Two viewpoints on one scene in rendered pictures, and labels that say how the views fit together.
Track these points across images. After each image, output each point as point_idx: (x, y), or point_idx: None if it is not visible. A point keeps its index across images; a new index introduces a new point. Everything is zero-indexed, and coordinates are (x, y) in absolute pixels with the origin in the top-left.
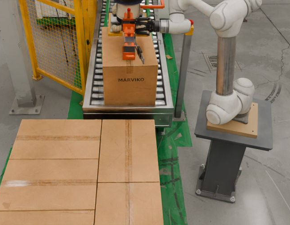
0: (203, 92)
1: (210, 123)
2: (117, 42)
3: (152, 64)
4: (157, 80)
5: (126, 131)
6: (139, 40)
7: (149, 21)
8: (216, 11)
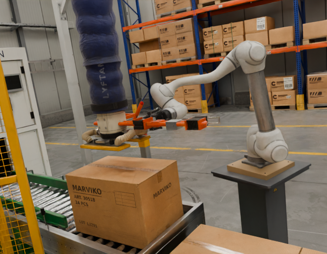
0: (213, 172)
1: (264, 174)
2: (108, 171)
3: (172, 162)
4: None
5: (202, 246)
6: (124, 162)
7: (159, 112)
8: (254, 45)
